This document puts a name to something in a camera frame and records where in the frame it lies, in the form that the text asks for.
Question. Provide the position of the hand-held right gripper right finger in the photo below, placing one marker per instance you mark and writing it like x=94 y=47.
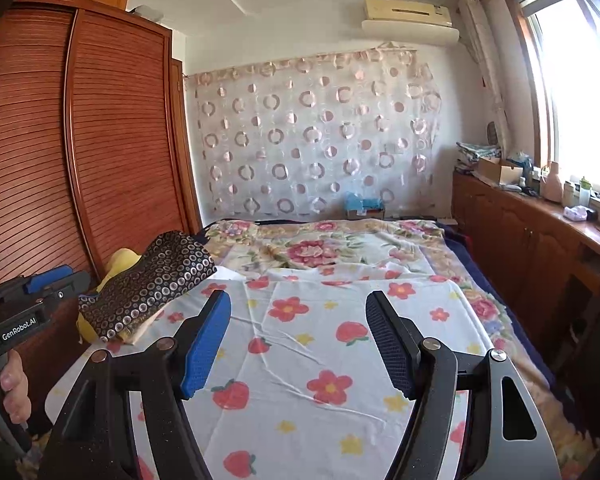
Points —
x=390 y=350

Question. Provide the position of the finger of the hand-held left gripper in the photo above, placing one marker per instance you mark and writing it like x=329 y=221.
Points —
x=47 y=279

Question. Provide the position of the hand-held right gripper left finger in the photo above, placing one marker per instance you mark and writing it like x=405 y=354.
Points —
x=205 y=350

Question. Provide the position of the dark circle-print shirt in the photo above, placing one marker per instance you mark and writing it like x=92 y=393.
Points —
x=150 y=285

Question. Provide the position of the person's left hand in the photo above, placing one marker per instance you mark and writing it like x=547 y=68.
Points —
x=17 y=385

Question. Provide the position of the yellow plush toy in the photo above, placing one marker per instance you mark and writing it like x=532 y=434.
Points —
x=122 y=262

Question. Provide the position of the strawberry flower print sheet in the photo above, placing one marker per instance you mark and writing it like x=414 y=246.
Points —
x=305 y=350

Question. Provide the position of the floral blanket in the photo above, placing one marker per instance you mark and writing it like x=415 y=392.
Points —
x=330 y=247

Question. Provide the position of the wooden slatted wardrobe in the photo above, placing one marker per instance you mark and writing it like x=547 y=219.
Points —
x=105 y=150

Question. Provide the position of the blue box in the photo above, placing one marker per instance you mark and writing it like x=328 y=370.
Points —
x=365 y=205

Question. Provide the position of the long wooden cabinet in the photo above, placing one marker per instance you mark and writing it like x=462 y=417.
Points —
x=520 y=240

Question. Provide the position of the cardboard box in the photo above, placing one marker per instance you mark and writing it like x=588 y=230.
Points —
x=497 y=170

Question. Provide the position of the stack of folded cloths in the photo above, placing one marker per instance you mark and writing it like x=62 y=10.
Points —
x=477 y=151

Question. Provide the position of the white plastic bag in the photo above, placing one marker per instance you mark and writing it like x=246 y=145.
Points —
x=575 y=213

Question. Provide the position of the bottles on cabinet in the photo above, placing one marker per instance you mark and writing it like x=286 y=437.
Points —
x=551 y=181

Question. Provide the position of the dark oval object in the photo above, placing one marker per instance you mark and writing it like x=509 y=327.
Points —
x=491 y=132

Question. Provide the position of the green-capped bottle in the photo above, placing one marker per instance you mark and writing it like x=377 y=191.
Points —
x=584 y=192

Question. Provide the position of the red hanging tassel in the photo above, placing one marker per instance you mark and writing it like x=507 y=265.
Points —
x=484 y=80

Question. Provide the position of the bundled window curtain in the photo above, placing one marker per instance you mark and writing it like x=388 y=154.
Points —
x=485 y=60

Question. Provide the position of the window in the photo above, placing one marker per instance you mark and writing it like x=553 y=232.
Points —
x=575 y=70

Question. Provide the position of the circle-pattern wall cloth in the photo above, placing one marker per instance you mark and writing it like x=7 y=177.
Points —
x=315 y=135

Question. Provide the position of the wall air conditioner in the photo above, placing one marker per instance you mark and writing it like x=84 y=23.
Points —
x=410 y=17

